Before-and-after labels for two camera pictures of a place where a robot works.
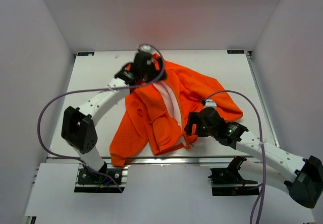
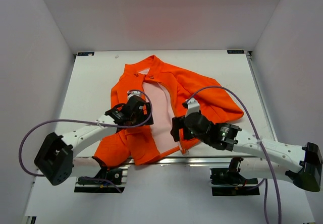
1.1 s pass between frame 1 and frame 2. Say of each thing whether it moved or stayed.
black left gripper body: moved
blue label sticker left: stayed
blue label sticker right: stayed
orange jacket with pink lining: moved
